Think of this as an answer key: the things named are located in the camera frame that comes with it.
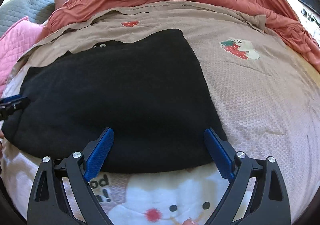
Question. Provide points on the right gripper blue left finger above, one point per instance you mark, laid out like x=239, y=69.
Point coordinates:
x=48, y=202

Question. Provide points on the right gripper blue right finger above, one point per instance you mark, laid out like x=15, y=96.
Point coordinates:
x=269, y=203

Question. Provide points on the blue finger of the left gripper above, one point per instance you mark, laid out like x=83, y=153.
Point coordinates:
x=10, y=99

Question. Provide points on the black sweater with orange cuffs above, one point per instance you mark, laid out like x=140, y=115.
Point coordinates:
x=151, y=93

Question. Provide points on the left hand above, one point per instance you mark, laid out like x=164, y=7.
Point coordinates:
x=1, y=145

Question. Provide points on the pink quilted blanket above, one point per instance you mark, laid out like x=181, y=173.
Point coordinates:
x=18, y=38

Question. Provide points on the beige strawberry print bedsheet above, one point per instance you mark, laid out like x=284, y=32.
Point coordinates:
x=265, y=94

